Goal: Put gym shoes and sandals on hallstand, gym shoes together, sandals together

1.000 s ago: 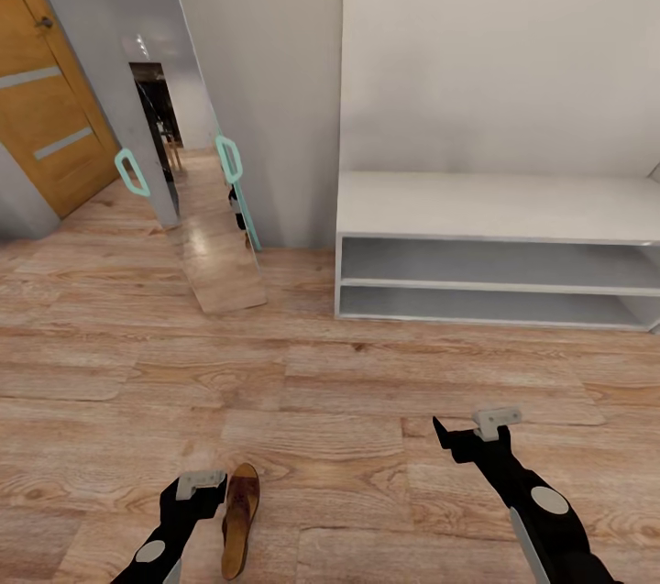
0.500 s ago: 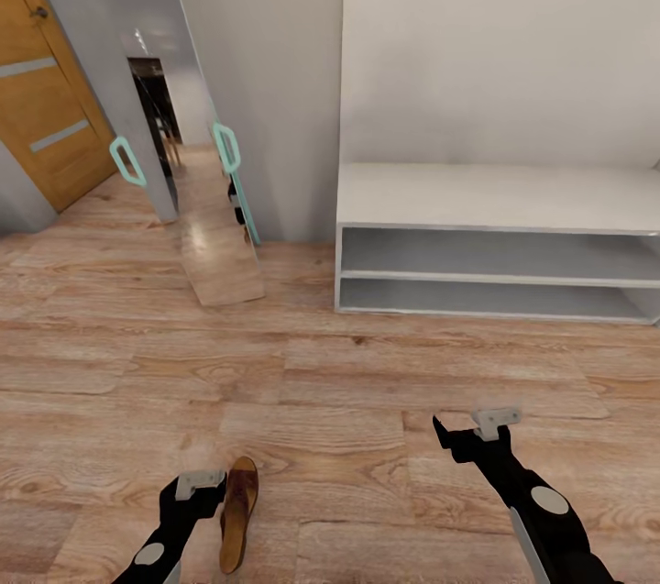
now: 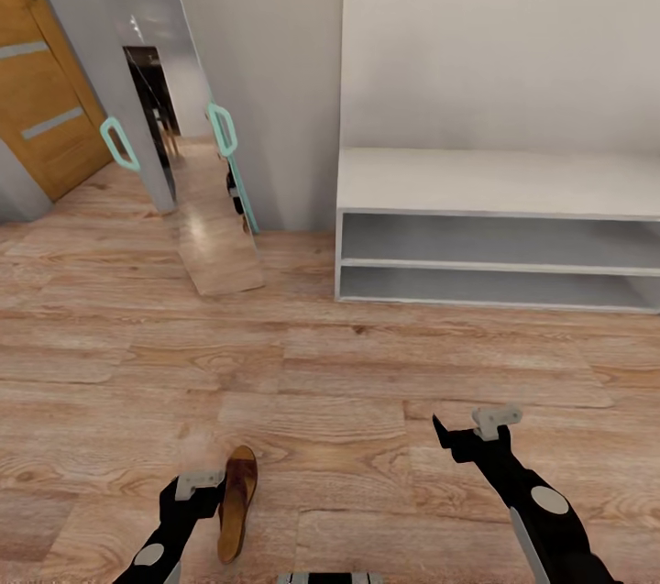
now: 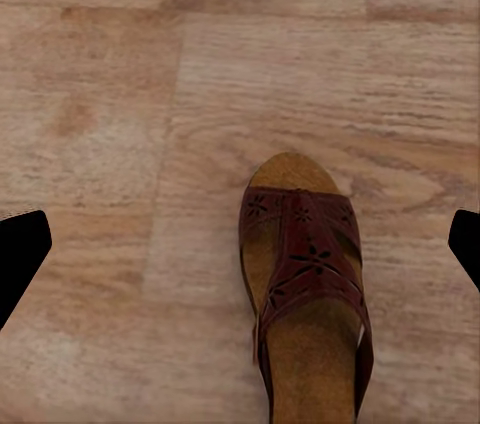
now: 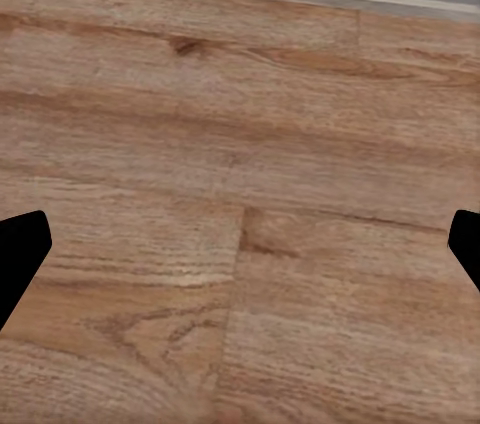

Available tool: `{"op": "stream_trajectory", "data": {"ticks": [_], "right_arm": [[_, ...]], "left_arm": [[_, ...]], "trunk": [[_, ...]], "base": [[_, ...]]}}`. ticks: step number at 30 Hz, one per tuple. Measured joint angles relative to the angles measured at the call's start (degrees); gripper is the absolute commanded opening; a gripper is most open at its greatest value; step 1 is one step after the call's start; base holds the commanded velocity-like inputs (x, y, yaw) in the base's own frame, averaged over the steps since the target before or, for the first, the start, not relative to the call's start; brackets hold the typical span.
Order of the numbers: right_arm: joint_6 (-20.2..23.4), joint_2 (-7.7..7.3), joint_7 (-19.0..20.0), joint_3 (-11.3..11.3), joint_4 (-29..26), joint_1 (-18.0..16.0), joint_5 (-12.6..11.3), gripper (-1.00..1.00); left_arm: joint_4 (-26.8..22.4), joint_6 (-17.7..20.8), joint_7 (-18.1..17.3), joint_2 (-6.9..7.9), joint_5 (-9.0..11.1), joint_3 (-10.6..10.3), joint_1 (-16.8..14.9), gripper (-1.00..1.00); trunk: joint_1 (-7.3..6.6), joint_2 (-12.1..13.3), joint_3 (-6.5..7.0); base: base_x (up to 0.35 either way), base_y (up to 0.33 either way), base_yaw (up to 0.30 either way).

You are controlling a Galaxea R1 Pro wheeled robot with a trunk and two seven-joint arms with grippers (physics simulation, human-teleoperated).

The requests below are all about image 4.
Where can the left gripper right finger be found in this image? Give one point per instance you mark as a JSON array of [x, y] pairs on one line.
[[464, 241]]

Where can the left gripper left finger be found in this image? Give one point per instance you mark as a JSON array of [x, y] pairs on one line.
[[25, 241]]

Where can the sandal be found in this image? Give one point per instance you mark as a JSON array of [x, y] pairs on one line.
[[301, 263]]

